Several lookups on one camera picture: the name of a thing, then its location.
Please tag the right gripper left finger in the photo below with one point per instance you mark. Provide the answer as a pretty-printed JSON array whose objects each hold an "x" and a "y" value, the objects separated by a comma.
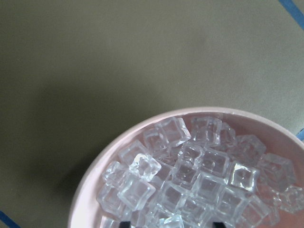
[{"x": 125, "y": 224}]

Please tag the clear ice cubes pile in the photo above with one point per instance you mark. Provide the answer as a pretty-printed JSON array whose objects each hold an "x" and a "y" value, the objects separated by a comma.
[{"x": 205, "y": 173}]

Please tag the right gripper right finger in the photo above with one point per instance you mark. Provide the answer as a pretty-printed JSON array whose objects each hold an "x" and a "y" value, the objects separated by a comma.
[{"x": 218, "y": 225}]

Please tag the pink bowl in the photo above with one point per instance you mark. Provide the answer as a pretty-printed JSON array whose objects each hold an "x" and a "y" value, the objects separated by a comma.
[{"x": 85, "y": 212}]

